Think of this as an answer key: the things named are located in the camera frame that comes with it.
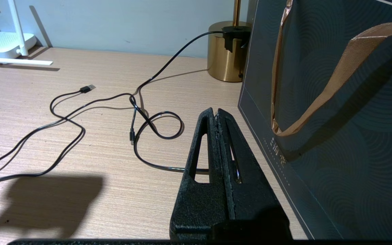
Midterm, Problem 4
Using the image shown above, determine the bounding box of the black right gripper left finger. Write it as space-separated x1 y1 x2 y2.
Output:
169 108 230 240

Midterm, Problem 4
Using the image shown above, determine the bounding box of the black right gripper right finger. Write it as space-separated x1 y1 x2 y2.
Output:
216 108 292 240

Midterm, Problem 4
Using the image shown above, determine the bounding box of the white router with antennas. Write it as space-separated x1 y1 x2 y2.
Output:
0 0 53 66

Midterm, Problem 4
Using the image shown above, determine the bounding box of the dark gift bag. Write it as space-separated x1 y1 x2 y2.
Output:
238 0 392 240

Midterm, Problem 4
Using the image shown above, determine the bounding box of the brass desk lamp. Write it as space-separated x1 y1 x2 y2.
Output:
207 0 252 83

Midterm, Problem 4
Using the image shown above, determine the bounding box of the black USB cable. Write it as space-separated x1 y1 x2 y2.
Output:
0 84 140 186

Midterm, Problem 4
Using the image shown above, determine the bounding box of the black cable clip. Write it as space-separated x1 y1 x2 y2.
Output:
223 26 252 53

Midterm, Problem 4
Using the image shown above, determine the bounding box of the black lamp power cord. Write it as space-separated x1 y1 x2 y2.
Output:
129 31 224 172

